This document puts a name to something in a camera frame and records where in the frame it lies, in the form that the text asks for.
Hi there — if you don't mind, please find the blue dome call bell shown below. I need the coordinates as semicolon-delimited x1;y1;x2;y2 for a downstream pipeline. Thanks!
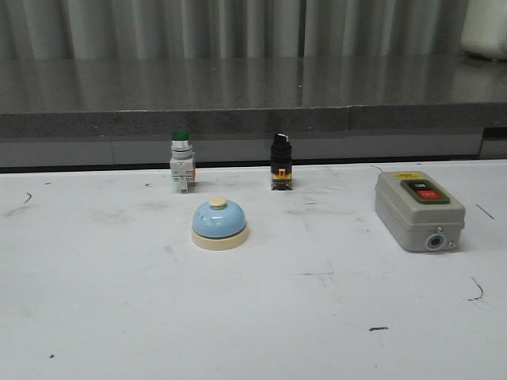
192;196;249;251

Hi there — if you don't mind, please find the grey stone counter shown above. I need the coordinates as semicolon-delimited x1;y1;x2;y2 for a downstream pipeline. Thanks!
1;55;506;170

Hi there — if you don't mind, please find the grey pleated curtain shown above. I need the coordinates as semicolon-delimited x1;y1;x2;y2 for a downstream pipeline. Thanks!
1;0;467;59

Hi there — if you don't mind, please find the white container on counter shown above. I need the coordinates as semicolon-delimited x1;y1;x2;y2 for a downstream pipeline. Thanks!
460;0;506;60

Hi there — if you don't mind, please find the black selector switch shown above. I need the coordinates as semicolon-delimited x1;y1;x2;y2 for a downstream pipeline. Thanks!
270;133;292;190

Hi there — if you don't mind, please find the green pilot light switch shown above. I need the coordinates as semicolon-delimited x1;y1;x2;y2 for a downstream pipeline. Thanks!
170;130;196;193

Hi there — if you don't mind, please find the grey on-off switch box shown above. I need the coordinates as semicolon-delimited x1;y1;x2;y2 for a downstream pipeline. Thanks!
375;171;466;252

